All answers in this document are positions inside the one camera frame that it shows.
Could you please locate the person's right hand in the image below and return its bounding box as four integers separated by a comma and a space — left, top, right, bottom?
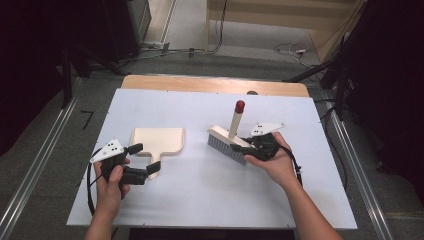
244, 132, 303, 194

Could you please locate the black stand leg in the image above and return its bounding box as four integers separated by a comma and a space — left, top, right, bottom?
282, 59, 338, 84

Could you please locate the cream brush with grey bristles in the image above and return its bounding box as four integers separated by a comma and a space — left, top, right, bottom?
207, 99, 256, 166

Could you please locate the black curtain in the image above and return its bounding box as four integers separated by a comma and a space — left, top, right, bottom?
0, 0, 73, 158
333, 0, 424, 204

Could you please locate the light wooden furniture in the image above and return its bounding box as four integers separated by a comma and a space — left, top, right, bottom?
204, 0, 365, 63

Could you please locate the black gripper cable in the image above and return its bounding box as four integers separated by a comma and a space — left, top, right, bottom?
86, 148, 105, 218
279, 144, 304, 187

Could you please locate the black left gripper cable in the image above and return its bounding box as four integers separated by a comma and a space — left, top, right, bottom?
86, 148, 105, 218

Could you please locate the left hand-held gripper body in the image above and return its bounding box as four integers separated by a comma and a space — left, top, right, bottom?
89, 138, 148, 187

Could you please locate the cream plastic dustpan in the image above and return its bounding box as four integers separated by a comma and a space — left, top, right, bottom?
129, 127, 185, 180

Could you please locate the white floor cable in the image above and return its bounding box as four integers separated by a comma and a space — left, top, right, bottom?
273, 41, 322, 70

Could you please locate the metal floor rail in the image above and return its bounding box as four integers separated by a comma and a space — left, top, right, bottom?
0, 76, 84, 240
319, 99, 395, 240

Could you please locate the light wooden table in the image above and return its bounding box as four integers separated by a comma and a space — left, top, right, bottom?
120, 74, 310, 98

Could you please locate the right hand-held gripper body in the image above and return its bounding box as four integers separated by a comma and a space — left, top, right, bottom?
249, 122, 286, 163

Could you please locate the person's left hand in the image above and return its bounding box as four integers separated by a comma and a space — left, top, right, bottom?
94, 158, 132, 218

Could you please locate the black cabinet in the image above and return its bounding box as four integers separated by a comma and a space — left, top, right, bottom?
66, 0, 153, 65

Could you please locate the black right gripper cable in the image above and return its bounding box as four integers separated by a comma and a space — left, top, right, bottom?
279, 144, 304, 187

